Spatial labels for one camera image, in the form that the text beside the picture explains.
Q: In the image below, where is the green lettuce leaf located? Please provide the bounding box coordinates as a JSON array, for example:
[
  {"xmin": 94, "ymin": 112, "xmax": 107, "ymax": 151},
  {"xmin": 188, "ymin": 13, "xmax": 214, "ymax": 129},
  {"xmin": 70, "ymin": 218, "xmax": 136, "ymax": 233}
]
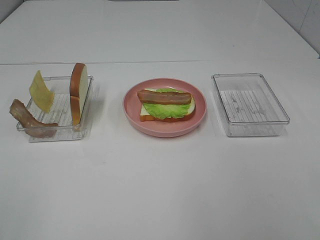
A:
[{"xmin": 141, "ymin": 87, "xmax": 192, "ymax": 120}]

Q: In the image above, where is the bread slice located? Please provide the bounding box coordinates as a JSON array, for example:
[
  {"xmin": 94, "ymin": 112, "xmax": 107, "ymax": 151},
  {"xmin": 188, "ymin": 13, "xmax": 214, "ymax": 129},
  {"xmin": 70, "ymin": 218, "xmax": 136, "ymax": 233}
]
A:
[
  {"xmin": 69, "ymin": 63, "xmax": 89, "ymax": 126},
  {"xmin": 139, "ymin": 87, "xmax": 196, "ymax": 123}
]

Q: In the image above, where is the bacon strip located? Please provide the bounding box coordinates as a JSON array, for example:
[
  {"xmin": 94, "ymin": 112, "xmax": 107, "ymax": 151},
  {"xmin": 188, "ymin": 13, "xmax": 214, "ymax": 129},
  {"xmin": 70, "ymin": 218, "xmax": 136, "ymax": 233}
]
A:
[
  {"xmin": 137, "ymin": 89, "xmax": 192, "ymax": 105},
  {"xmin": 9, "ymin": 99, "xmax": 58, "ymax": 138}
]

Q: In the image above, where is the pink round plate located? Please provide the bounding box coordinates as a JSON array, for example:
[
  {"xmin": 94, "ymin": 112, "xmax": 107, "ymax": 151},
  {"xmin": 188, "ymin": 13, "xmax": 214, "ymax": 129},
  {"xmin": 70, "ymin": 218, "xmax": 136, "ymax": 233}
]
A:
[{"xmin": 123, "ymin": 78, "xmax": 207, "ymax": 138}]

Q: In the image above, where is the clear right plastic tray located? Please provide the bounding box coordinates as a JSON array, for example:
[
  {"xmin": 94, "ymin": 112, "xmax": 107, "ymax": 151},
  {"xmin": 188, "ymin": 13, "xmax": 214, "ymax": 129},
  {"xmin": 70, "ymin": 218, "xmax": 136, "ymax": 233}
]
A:
[{"xmin": 211, "ymin": 73, "xmax": 290, "ymax": 137}]

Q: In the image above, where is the clear plastic tray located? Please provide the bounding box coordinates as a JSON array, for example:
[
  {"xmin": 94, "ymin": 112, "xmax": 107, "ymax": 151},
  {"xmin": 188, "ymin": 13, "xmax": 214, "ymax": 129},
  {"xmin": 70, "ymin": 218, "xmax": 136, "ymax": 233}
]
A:
[
  {"xmin": 211, "ymin": 73, "xmax": 290, "ymax": 137},
  {"xmin": 16, "ymin": 75, "xmax": 95, "ymax": 143}
]

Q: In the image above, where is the clear left plastic tray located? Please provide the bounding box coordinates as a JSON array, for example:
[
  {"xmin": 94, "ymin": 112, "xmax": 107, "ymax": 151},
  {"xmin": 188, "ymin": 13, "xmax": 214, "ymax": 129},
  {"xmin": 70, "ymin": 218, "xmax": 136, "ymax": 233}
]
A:
[{"xmin": 16, "ymin": 75, "xmax": 95, "ymax": 143}]

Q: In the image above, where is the yellow cheese slice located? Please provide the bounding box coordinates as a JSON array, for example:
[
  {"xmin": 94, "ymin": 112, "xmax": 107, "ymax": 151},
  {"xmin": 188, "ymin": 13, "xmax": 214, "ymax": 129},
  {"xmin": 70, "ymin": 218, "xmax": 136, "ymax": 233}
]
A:
[{"xmin": 29, "ymin": 70, "xmax": 55, "ymax": 114}]

